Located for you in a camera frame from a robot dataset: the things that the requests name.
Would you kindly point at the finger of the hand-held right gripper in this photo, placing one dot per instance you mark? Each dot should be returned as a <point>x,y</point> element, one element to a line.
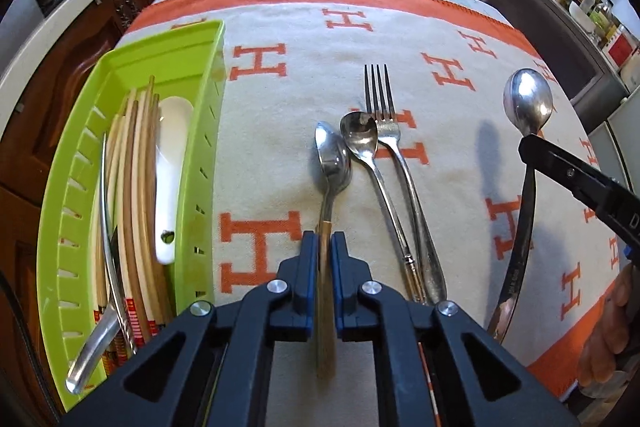
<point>560,164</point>

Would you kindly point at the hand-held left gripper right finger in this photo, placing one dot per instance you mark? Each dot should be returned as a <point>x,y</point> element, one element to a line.
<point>341,287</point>

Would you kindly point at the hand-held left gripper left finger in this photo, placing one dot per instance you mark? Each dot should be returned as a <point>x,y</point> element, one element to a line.
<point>310,287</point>

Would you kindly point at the large steel spoon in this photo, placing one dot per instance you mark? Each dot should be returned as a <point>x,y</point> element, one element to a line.
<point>527,102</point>

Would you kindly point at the small steel spoon gold tip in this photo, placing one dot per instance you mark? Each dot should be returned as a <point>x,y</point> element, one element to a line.
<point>357,132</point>

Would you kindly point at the steel fork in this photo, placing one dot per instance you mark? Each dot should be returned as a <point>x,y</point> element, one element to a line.
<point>387,132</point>

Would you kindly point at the white ceramic spoon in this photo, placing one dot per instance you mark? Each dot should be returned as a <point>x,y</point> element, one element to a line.
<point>167,187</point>

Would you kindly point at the bamboo chopstick decorated end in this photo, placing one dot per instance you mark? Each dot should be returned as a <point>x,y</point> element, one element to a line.
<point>134,167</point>
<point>116,292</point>

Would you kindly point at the pale chopstick red banded end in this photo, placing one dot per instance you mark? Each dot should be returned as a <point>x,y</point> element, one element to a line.
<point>123,207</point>
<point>106,207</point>

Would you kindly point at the green plastic utensil tray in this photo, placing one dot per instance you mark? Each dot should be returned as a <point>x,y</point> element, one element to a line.
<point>200,72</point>

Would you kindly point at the person's right hand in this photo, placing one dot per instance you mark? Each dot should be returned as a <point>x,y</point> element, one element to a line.
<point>612,327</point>

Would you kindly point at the white jar red label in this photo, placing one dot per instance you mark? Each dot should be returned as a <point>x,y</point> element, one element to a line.
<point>622,50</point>

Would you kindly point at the grey cabinet glass door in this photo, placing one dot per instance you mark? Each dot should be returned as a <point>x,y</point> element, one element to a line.
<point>550,32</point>

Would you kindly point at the white bowl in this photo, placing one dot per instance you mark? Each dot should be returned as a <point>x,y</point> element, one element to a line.
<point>580,15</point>

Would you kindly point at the clear bottle green label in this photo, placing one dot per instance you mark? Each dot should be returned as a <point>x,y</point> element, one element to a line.
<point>601,17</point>

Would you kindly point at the orange patterned blanket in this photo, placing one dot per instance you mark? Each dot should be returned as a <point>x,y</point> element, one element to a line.
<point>300,42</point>

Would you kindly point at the steel side panel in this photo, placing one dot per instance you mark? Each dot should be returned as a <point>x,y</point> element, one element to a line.
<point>20,24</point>

